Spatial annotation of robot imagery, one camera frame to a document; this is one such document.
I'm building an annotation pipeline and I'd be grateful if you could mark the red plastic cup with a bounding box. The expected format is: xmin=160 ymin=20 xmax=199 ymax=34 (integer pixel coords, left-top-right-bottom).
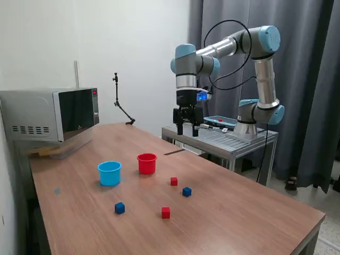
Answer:
xmin=137 ymin=152 xmax=158 ymax=175

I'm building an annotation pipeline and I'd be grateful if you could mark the black base power cable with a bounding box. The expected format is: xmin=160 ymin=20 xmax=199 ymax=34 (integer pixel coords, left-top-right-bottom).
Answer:
xmin=256 ymin=123 xmax=269 ymax=184

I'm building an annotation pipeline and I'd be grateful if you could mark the robot teach pendant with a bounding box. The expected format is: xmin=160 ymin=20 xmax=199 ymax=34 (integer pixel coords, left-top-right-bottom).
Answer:
xmin=203 ymin=115 xmax=237 ymax=128

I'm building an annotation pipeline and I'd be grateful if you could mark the white vertical pole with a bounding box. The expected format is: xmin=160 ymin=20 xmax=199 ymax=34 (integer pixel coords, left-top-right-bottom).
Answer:
xmin=74 ymin=60 xmax=80 ymax=89

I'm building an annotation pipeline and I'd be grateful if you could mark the wooden boards stack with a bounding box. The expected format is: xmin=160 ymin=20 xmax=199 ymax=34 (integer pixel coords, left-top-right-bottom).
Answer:
xmin=26 ymin=147 xmax=63 ymax=158

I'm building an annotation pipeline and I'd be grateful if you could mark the silver microwave oven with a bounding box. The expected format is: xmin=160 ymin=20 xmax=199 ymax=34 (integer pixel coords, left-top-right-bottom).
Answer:
xmin=0 ymin=87 xmax=100 ymax=143

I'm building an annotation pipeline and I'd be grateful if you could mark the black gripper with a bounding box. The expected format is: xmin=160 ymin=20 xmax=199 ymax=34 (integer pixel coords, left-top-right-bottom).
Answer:
xmin=173 ymin=89 xmax=205 ymax=138

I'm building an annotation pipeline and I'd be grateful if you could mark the grey metal robot stand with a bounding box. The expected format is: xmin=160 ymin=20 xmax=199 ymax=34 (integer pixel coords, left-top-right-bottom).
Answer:
xmin=161 ymin=122 xmax=279 ymax=186

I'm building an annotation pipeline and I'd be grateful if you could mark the foot in black sandal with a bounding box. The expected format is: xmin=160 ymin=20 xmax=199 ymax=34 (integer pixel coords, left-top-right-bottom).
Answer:
xmin=284 ymin=176 xmax=300 ymax=191

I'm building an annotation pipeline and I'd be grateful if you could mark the blue plastic cup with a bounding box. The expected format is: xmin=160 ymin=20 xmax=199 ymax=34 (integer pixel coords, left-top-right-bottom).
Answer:
xmin=97 ymin=160 xmax=123 ymax=186

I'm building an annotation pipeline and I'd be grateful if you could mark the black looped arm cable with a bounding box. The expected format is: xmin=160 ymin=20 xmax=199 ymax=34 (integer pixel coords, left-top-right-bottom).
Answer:
xmin=203 ymin=19 xmax=260 ymax=91

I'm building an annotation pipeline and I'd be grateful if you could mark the grey curtain panel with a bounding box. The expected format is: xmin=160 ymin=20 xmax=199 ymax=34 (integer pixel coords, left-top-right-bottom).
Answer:
xmin=240 ymin=0 xmax=336 ymax=193
xmin=185 ymin=0 xmax=250 ymax=125

